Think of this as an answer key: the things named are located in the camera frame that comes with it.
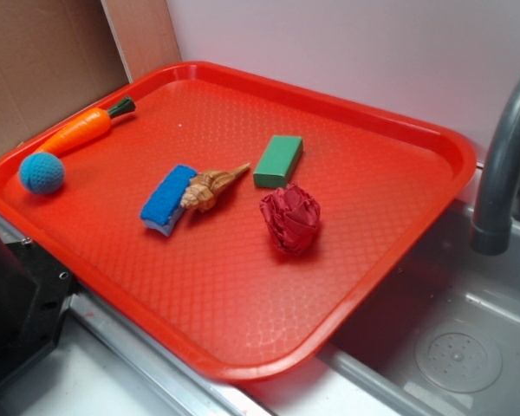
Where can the green rectangular block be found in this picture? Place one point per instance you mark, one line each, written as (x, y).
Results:
(278, 162)

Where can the tan spiral seashell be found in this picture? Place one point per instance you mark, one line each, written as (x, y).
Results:
(203, 191)

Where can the brown cardboard panel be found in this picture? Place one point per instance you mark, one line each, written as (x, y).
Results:
(57, 57)

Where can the blue sponge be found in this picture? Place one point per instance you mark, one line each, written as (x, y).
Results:
(163, 209)

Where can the orange toy carrot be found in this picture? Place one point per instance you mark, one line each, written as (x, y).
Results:
(85, 127)

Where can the red plastic tray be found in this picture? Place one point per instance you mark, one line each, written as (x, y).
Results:
(217, 292)

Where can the grey toy faucet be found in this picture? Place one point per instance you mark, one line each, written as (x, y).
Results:
(498, 198)

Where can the grey toy sink basin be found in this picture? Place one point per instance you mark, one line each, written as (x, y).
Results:
(439, 336)

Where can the blue knitted ball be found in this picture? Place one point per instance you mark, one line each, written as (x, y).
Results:
(42, 173)

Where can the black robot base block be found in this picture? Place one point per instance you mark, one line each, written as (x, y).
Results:
(34, 296)

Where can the red crumpled fabric ball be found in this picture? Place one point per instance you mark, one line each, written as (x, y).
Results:
(292, 217)

